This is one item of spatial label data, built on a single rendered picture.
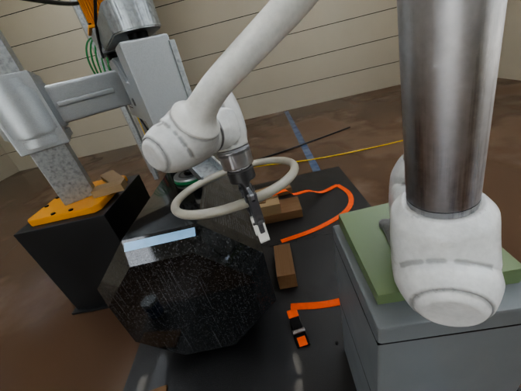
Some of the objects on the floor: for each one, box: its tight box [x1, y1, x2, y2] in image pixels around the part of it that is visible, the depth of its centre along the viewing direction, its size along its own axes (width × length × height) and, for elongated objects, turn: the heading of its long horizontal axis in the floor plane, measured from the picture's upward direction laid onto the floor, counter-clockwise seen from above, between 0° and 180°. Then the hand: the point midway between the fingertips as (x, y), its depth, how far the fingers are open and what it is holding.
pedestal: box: [13, 175, 150, 315], centre depth 202 cm, size 66×66×74 cm
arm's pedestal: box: [333, 225, 521, 391], centre depth 93 cm, size 50×50×80 cm
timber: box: [274, 244, 298, 289], centre depth 180 cm, size 30×12×12 cm, turn 22°
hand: (260, 228), depth 79 cm, fingers closed on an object, 4 cm apart
